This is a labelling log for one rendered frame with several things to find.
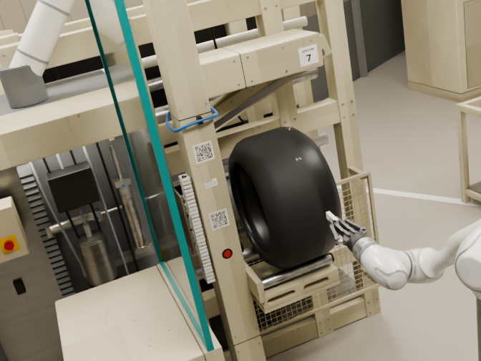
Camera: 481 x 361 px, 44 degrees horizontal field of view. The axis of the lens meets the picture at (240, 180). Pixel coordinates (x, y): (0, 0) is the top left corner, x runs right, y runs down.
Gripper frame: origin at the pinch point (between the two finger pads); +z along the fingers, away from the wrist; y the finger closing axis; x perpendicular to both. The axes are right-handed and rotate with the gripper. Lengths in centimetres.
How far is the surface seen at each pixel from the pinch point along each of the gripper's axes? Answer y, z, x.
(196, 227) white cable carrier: 44, 32, 5
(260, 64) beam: -5, 63, -41
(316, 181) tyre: -2.2, 15.4, -7.8
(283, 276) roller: 15.1, 19.3, 33.9
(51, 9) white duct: 71, 70, -81
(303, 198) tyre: 4.9, 13.1, -4.1
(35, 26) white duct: 78, 71, -77
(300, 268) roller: 6.8, 19.7, 33.6
